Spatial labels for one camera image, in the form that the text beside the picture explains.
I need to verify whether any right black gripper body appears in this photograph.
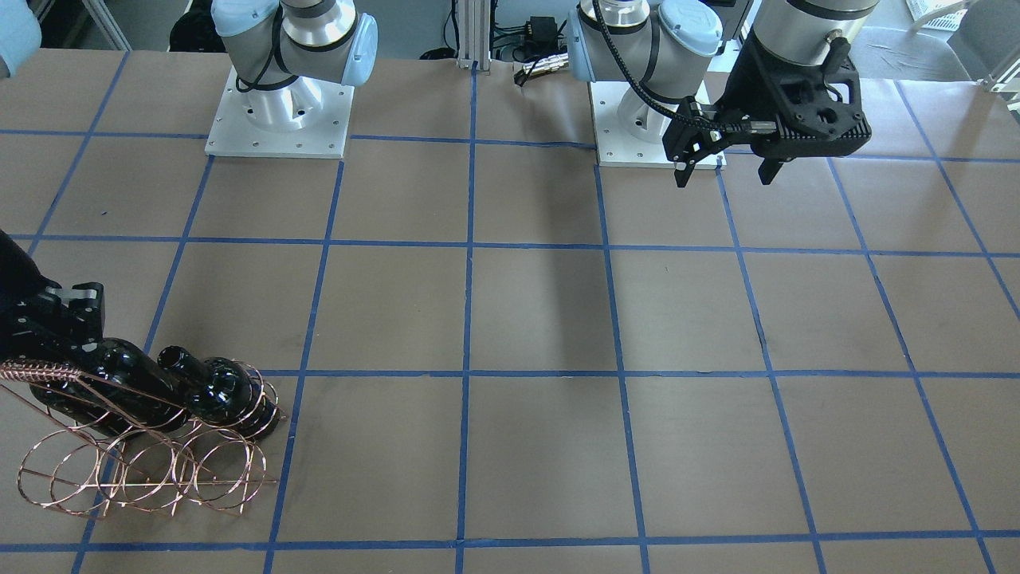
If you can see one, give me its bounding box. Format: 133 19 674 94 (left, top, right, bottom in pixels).
1 232 105 364

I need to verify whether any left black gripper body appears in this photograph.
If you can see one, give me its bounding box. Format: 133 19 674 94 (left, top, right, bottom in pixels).
662 36 787 161

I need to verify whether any black wine bottle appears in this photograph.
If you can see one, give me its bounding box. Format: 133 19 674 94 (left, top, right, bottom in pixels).
77 338 189 432
157 345 281 441

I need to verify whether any black wine bottle in basket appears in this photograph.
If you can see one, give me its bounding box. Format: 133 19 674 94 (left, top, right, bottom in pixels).
157 345 281 441

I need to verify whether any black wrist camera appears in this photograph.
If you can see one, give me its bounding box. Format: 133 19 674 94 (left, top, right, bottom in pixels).
751 58 872 160

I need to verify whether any black braided cable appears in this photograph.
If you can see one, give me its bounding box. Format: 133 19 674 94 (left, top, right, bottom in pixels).
590 0 778 136

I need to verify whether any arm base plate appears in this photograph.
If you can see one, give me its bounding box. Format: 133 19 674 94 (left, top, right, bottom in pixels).
205 69 355 159
590 76 728 170

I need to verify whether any copper wire wine basket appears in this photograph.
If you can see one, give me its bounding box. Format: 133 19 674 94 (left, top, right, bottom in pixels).
16 407 278 520

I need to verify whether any aluminium frame post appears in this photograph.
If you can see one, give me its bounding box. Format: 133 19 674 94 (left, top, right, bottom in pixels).
454 0 494 75

